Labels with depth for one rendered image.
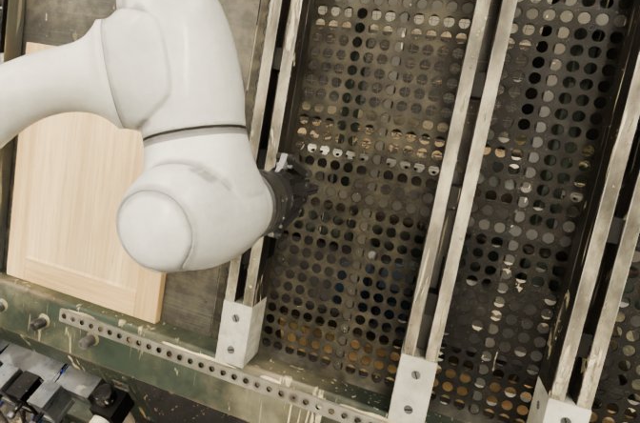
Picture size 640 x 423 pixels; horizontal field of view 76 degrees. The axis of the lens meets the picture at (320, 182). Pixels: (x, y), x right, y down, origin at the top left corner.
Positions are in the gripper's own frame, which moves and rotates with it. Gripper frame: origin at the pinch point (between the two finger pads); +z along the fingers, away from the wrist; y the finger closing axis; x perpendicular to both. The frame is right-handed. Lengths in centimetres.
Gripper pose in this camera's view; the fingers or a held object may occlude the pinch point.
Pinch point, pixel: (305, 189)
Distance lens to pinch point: 72.6
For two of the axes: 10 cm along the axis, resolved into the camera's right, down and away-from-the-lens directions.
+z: 2.7, -0.6, 9.6
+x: -9.5, -2.0, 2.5
